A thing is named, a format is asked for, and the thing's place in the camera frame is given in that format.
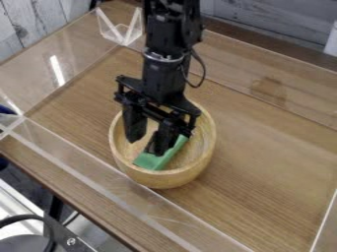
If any brown wooden bowl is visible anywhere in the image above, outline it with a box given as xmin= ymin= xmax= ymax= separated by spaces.
xmin=109 ymin=102 xmax=217 ymax=189

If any black cable lower left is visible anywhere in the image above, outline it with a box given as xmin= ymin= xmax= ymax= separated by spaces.
xmin=0 ymin=215 xmax=57 ymax=252

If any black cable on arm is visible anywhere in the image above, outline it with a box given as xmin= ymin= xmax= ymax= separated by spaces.
xmin=180 ymin=47 xmax=209 ymax=89

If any black metal bracket with screw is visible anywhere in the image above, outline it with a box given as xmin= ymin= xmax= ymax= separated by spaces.
xmin=45 ymin=217 xmax=98 ymax=252

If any blue object at left edge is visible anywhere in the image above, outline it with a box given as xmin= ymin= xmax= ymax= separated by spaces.
xmin=0 ymin=104 xmax=18 ymax=115

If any green rectangular block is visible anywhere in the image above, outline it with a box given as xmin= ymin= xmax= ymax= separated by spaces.
xmin=133 ymin=135 xmax=189 ymax=171

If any clear acrylic enclosure wall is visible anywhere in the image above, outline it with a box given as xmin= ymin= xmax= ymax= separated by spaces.
xmin=0 ymin=14 xmax=337 ymax=252

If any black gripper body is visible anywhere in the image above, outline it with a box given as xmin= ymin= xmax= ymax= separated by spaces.
xmin=115 ymin=50 xmax=204 ymax=135

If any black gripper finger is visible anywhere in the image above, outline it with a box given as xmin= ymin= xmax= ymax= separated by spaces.
xmin=145 ymin=118 xmax=190 ymax=157
xmin=123 ymin=104 xmax=148 ymax=143

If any white object at right edge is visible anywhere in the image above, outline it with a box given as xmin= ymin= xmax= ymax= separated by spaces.
xmin=324 ymin=20 xmax=337 ymax=57

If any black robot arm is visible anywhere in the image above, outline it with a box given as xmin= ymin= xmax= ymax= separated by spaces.
xmin=115 ymin=0 xmax=205 ymax=157

